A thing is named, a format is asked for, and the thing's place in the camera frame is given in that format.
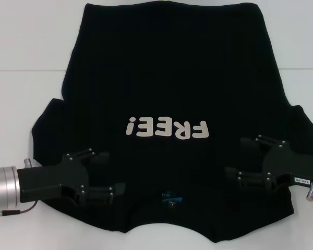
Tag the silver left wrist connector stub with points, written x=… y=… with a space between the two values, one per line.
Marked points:
x=29 y=162

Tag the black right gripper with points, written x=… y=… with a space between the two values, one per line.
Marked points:
x=289 y=164

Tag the black shirt with FREE print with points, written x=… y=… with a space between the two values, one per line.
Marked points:
x=172 y=78

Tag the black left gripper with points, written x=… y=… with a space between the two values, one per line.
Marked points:
x=52 y=177

